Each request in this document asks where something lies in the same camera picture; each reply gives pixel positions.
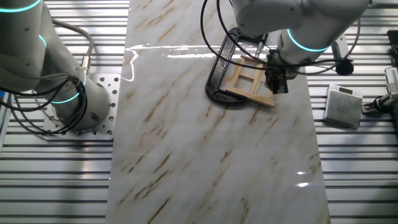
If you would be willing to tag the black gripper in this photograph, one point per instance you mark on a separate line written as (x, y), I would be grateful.
(276, 70)

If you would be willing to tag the black box device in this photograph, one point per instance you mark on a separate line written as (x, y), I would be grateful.
(393, 39)

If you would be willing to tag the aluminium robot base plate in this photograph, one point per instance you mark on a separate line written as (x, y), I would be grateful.
(112, 93)

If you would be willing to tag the black cast iron C-clamp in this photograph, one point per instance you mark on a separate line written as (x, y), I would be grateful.
(222, 67)

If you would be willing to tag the silver digital kitchen scale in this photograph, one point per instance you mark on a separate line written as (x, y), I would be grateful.
(342, 109)

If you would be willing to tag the wooden miniature window frame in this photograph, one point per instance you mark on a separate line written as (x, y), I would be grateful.
(248, 95)

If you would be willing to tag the white marble pattern board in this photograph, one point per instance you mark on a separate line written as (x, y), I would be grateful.
(186, 140)

